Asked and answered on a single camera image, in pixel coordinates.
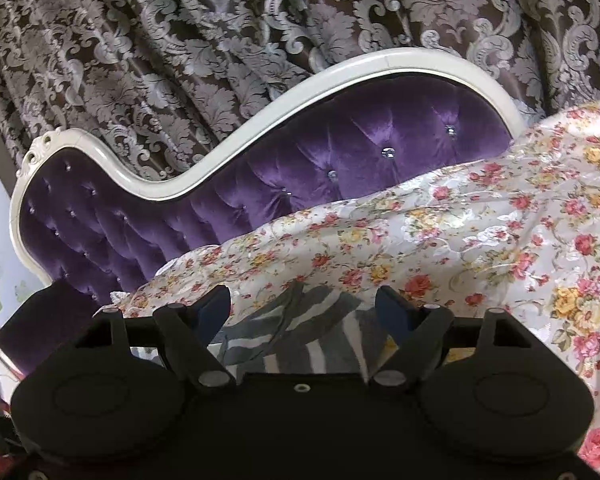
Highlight dark purple velvet cushion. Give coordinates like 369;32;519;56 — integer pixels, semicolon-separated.
0;280;100;376

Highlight purple tufted headboard white frame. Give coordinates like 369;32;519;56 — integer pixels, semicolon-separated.
9;48;526;304

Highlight grey white striped sweater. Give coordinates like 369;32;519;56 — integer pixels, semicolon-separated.
209;282;393;379

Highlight floral bed cover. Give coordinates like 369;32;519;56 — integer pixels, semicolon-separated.
111;102;600;473

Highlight brown silver damask curtain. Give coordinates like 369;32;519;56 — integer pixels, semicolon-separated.
0;0;600;180

